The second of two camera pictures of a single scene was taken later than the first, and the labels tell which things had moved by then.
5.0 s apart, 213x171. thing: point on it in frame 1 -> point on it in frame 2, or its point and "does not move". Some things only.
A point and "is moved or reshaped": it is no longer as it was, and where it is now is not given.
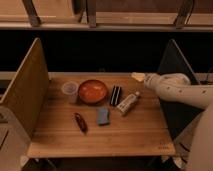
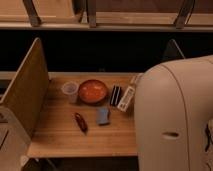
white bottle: (127, 102) is moved or reshaped
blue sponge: (103, 116) does not move
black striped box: (115, 95) does not move
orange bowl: (93, 92) does not move
